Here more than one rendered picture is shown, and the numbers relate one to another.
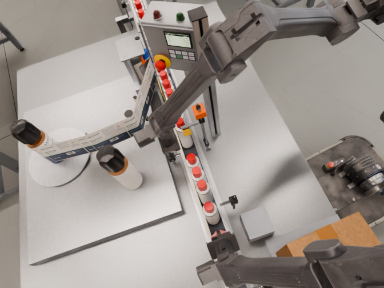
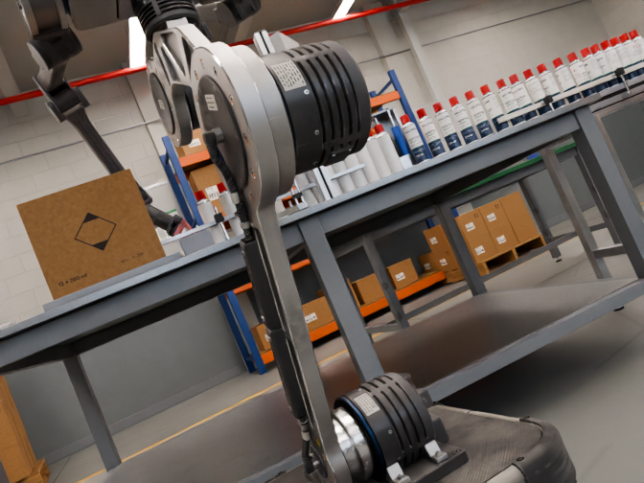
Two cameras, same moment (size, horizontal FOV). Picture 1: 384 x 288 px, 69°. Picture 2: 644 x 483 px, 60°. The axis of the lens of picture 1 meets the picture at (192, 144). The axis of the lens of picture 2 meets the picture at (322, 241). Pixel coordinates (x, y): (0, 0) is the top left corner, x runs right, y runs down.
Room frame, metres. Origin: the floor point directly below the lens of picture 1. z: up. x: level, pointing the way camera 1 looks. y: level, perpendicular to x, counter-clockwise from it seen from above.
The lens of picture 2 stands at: (0.15, -1.96, 0.64)
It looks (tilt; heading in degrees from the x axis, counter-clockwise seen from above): 3 degrees up; 78
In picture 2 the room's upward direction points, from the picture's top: 23 degrees counter-clockwise
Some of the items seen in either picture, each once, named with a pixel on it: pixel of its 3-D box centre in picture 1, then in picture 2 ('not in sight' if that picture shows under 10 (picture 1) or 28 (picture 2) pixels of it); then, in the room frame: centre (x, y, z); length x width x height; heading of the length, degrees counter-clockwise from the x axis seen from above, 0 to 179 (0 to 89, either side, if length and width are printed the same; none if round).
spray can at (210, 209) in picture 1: (211, 212); (209, 218); (0.24, 0.01, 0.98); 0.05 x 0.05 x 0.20
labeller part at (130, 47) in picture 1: (130, 47); (376, 117); (1.01, 0.13, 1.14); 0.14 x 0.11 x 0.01; 1
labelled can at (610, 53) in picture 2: not in sight; (613, 62); (2.07, 0.05, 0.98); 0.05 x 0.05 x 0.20
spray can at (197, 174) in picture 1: (199, 179); not in sight; (0.38, 0.02, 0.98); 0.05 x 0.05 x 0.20
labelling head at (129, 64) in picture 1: (140, 66); (388, 146); (1.01, 0.12, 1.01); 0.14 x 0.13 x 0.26; 1
